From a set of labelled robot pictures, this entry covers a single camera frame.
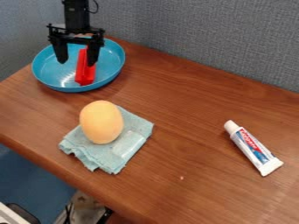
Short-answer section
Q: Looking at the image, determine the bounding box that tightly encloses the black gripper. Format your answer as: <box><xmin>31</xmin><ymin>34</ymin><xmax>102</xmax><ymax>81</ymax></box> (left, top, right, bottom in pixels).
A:
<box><xmin>46</xmin><ymin>0</ymin><xmax>104</xmax><ymax>67</ymax></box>

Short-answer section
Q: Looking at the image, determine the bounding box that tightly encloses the red plastic block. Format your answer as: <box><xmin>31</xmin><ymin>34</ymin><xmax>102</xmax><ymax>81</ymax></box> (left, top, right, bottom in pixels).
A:
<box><xmin>74</xmin><ymin>48</ymin><xmax>96</xmax><ymax>86</ymax></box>

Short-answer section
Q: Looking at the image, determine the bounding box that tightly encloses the blue plate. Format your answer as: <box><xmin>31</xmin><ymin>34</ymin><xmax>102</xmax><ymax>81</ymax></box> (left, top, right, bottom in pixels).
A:
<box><xmin>30</xmin><ymin>36</ymin><xmax>126</xmax><ymax>94</ymax></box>

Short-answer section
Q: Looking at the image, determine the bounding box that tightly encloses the orange egg-shaped object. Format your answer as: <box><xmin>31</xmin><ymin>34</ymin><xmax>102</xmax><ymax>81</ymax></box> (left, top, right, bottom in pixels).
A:
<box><xmin>78</xmin><ymin>101</ymin><xmax>124</xmax><ymax>144</ymax></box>

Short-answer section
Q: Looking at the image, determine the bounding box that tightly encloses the light blue cloth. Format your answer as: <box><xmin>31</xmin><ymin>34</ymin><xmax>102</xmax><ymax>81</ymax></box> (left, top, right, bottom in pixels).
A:
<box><xmin>58</xmin><ymin>107</ymin><xmax>154</xmax><ymax>174</ymax></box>

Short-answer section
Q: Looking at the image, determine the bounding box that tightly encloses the grey base under table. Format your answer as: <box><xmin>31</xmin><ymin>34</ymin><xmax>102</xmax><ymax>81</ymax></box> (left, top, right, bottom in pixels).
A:
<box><xmin>53</xmin><ymin>191</ymin><xmax>113</xmax><ymax>224</ymax></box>

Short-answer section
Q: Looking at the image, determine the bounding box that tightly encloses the black chair part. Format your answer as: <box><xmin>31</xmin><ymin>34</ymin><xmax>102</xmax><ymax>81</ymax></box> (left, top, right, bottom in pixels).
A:
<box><xmin>5</xmin><ymin>203</ymin><xmax>41</xmax><ymax>224</ymax></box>

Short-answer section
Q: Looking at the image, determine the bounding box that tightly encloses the white toothpaste tube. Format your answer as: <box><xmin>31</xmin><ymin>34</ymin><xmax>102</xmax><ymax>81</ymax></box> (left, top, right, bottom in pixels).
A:
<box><xmin>224</xmin><ymin>120</ymin><xmax>284</xmax><ymax>177</ymax></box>

